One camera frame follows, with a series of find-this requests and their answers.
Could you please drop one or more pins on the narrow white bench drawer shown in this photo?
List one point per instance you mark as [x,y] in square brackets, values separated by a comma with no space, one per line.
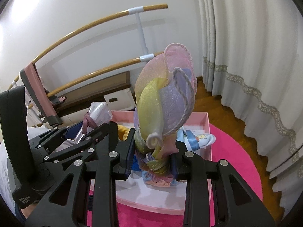
[118,104]

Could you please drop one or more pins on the pink round tablecloth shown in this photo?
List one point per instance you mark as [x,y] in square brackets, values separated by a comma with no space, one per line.
[232,158]

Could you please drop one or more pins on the tall white barre post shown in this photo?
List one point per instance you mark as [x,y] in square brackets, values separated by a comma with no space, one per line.
[142,35]

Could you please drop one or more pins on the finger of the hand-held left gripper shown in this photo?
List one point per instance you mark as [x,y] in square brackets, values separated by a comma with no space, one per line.
[71,131]
[101,134]

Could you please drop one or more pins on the long wooden barre rail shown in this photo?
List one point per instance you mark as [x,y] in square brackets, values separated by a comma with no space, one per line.
[153,7]

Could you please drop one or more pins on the pink box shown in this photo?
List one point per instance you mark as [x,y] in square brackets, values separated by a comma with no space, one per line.
[198,123]

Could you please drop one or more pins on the pastel rainbow fabric doll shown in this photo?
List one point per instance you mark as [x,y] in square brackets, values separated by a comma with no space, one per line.
[165,94]

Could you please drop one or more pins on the short wooden barre rail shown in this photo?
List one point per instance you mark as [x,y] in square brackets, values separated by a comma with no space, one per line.
[123,63]

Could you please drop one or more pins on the yellow knitted item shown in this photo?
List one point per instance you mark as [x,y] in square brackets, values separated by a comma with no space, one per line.
[123,130]

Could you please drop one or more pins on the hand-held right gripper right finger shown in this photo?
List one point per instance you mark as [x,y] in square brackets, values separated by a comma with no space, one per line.
[174,167]

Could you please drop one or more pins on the dark wood storage bench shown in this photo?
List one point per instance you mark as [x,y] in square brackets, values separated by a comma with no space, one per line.
[99,87]

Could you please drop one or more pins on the blue printed cloth with ribbon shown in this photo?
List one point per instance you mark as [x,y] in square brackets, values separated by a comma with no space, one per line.
[203,139]

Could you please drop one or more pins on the pink and grey chair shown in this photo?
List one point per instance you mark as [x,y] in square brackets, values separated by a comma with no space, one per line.
[23,76]

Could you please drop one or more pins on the small pink object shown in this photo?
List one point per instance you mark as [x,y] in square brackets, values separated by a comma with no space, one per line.
[62,99]

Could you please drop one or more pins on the cream curtain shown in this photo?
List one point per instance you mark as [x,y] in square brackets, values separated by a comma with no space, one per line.
[248,40]

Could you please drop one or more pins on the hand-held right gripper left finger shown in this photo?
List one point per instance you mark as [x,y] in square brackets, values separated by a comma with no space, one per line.
[128,163]

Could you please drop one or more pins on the clear packet with pink bow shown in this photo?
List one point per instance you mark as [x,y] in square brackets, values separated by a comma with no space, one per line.
[99,113]

